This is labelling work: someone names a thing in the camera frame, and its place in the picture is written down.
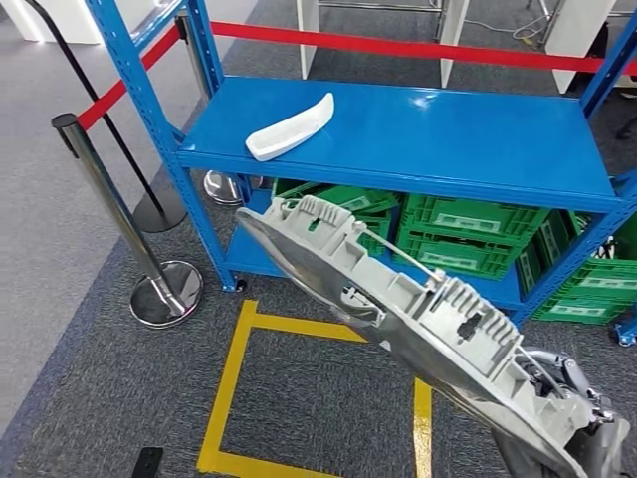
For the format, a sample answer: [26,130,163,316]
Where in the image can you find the black stanchion post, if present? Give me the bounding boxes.
[22,0,188,233]

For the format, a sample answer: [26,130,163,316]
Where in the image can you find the white display plinth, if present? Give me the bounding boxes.
[0,0,155,46]

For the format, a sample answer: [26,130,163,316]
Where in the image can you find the white desk with chrome frame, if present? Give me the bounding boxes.
[297,0,471,89]

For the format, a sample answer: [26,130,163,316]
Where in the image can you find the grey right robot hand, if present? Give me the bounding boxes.
[490,348,632,478]

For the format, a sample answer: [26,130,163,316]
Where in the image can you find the white desk panel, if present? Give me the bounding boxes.
[545,0,618,94]

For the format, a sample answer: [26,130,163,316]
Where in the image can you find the grey plastic hubcap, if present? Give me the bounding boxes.
[235,196,611,478]

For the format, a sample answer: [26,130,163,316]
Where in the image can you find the black bag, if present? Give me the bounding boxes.
[567,23,611,94]

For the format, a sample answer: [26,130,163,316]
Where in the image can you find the red barrier belt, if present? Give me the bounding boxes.
[77,21,637,131]

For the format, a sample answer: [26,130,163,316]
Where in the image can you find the blue metal shelf rack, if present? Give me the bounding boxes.
[84,0,637,332]

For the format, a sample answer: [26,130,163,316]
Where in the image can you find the chrome stanchion post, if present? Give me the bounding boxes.
[174,9,262,207]
[51,113,205,330]

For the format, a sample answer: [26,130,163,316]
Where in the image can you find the white curved plastic part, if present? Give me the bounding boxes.
[245,92,335,163]

